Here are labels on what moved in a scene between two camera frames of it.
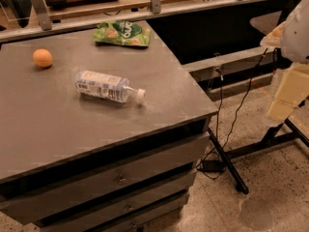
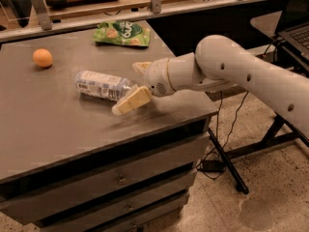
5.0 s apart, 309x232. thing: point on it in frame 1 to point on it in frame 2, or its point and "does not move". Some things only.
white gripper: x=296 y=36 to x=155 y=76
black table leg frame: x=281 y=134 does not move
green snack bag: x=126 y=33 does not move
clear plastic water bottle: x=107 y=86 does not move
